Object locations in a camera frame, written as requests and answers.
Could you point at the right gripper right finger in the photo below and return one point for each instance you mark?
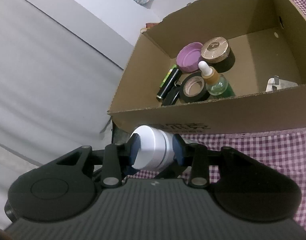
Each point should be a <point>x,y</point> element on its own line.
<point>192,155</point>

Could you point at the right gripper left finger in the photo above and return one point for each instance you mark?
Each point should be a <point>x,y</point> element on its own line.
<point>118,160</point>

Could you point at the white plastic bottle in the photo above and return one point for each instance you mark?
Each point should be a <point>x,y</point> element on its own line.
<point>153,151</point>

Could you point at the black tape roll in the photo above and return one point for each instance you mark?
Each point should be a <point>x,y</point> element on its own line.
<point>193,89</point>

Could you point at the green glass dropper bottle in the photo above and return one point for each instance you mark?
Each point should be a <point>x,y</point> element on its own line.
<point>216,84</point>

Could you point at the black and green lighter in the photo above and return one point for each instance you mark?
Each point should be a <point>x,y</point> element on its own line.
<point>169,82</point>

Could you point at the purple plastic lid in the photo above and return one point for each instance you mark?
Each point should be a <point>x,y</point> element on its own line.
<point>189,56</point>

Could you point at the gold lid cosmetic jar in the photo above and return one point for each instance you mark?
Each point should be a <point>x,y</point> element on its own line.
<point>218,53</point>

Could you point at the white power adapter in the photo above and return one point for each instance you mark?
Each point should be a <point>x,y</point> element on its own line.
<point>275,83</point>

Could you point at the purple checkered tablecloth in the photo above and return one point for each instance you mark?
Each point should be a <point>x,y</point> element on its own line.
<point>255,149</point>

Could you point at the brown cardboard box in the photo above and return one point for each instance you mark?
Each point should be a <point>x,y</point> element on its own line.
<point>218,66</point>

